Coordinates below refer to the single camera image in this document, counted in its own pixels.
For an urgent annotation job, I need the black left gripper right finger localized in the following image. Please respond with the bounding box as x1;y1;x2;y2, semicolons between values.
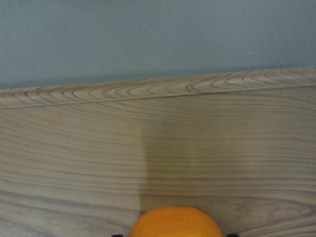
226;233;239;237

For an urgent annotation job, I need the orange mandarin fruit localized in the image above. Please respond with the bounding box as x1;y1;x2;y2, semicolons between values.
128;206;223;237

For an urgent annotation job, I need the brown wooden tray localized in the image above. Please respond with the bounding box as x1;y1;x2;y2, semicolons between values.
0;67;316;237

